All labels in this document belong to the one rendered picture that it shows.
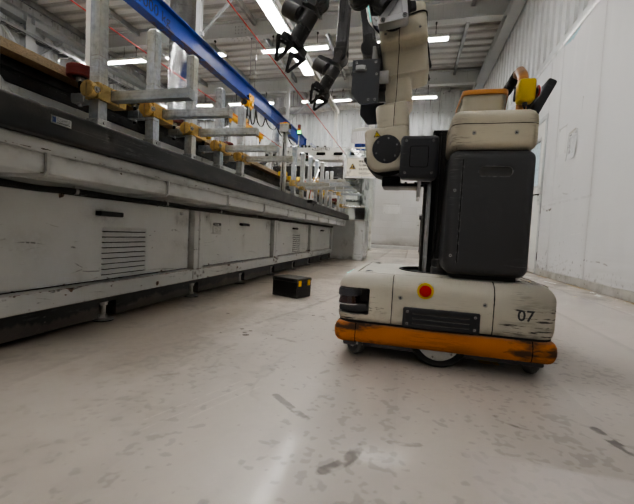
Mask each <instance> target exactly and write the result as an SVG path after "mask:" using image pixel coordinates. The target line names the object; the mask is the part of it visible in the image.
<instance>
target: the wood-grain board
mask: <svg viewBox="0 0 634 504"><path fill-rule="evenodd" d="M0 53H1V54H3V55H5V56H7V57H10V58H12V59H14V60H16V61H18V62H21V63H23V64H25V65H27V66H30V67H32V68H34V69H36V70H38V71H41V72H43V73H45V74H47V75H50V76H52V77H54V78H56V79H58V80H61V81H63V82H65V83H67V84H70V85H72V86H74V87H76V88H78V82H76V80H73V79H71V78H69V77H68V76H67V75H66V68H65V67H63V66H61V65H59V64H57V63H55V62H53V61H51V60H49V59H47V58H45V57H43V56H41V55H39V54H37V53H35V52H33V51H31V50H29V49H27V48H25V47H23V46H21V45H19V44H17V43H15V42H13V41H11V40H8V39H6V38H4V37H2V36H0ZM250 166H252V167H254V168H256V169H258V170H261V171H263V172H265V173H267V174H270V175H272V176H274V177H276V178H278V179H280V176H278V172H276V171H274V170H272V169H270V168H268V167H266V166H264V165H262V164H260V163H258V162H251V165H250Z"/></svg>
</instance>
